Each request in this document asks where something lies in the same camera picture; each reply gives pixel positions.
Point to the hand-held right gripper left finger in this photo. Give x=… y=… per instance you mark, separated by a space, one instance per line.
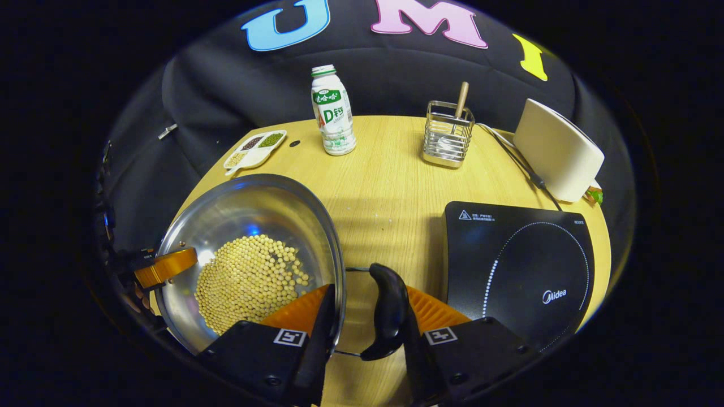
x=319 y=350

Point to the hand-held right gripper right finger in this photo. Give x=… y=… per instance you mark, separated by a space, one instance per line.
x=418 y=367

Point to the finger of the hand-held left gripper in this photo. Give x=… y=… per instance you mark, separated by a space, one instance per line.
x=167 y=267

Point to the stainless steel pot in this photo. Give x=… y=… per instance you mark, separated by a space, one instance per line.
x=254 y=209

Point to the black induction cooktop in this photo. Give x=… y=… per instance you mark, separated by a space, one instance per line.
x=509 y=254

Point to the pile of soybeans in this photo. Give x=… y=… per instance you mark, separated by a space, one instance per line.
x=249 y=282

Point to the silver metal clip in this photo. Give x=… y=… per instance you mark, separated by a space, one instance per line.
x=167 y=131

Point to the white divided bean dish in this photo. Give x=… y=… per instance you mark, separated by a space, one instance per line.
x=254 y=150

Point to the white drink bottle green label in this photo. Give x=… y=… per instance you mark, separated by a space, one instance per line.
x=334 y=118

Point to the white toaster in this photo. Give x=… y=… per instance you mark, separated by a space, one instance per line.
x=557 y=152

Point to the black backdrop cloth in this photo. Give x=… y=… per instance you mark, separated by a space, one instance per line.
x=396 y=79

